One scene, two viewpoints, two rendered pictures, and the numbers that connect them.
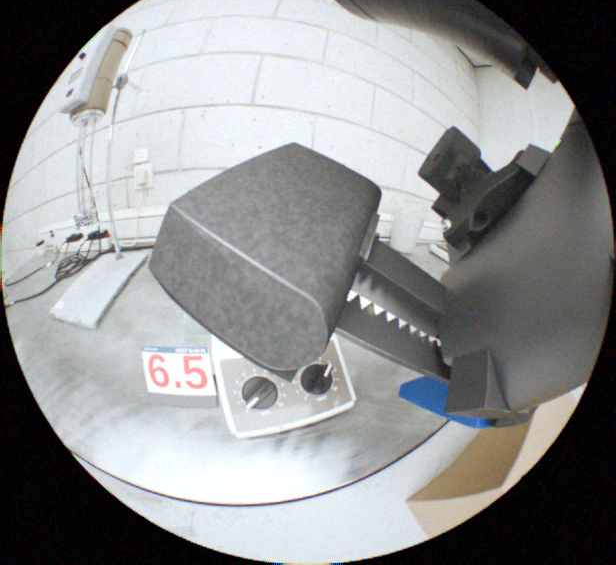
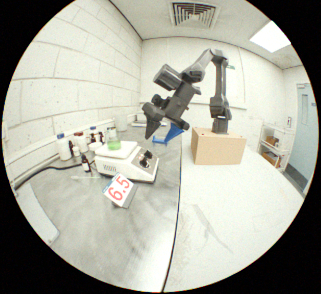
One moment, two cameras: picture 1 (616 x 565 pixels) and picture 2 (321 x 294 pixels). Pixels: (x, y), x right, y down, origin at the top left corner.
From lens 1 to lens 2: 26 cm
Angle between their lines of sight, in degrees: 56
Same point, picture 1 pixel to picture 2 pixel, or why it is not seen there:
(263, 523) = (187, 187)
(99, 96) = not seen: outside the picture
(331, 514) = (188, 175)
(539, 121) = (170, 58)
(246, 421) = (150, 171)
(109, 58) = not seen: outside the picture
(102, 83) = not seen: outside the picture
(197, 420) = (141, 192)
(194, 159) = (28, 114)
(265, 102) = (59, 76)
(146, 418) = (135, 212)
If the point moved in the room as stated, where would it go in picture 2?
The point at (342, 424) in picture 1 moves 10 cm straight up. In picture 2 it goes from (161, 165) to (161, 140)
